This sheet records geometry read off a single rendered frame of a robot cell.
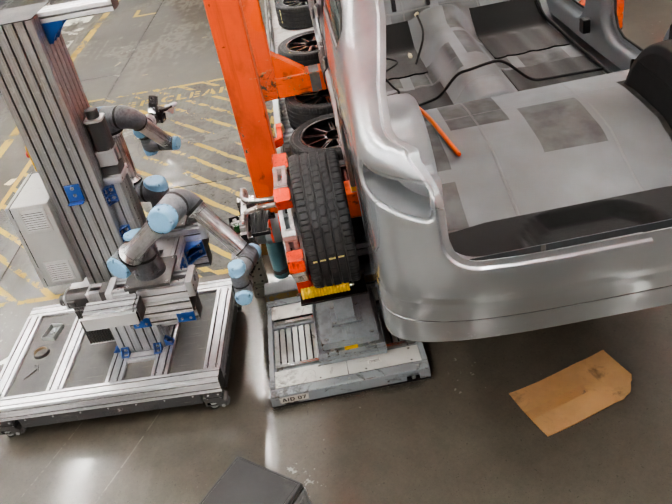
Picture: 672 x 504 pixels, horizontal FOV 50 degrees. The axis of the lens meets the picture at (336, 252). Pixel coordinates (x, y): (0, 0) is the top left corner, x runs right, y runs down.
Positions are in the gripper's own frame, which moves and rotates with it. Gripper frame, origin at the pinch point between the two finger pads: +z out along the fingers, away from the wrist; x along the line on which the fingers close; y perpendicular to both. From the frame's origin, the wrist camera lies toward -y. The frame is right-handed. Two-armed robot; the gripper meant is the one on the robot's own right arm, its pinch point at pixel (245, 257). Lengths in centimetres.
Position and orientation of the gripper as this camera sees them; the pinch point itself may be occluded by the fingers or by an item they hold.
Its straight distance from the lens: 344.8
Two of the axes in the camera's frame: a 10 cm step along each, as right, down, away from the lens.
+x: -9.8, 2.0, 0.1
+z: -1.0, -5.6, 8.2
